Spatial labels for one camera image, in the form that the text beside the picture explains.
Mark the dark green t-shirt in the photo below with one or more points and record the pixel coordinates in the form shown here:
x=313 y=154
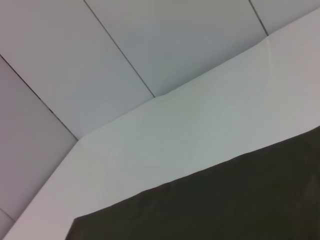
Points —
x=225 y=200

